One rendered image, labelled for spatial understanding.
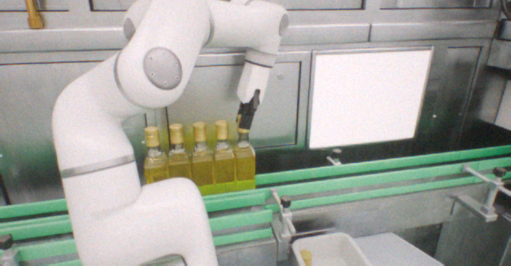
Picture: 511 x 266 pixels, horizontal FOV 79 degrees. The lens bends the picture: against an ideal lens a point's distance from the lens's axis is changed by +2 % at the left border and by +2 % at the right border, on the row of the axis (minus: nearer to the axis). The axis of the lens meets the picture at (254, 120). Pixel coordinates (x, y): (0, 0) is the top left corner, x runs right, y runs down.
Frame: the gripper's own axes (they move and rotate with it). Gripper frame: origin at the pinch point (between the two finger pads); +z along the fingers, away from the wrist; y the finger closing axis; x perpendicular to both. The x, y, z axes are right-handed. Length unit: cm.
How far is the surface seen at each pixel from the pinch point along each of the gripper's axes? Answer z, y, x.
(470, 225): 29, -3, 102
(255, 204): 21.7, 6.1, 7.6
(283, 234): 23.5, 15.5, 13.3
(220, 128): 3.1, 1.4, -5.9
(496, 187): 2, 16, 73
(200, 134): 5.7, 1.4, -10.8
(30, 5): -14, -13, -54
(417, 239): 47, -15, 96
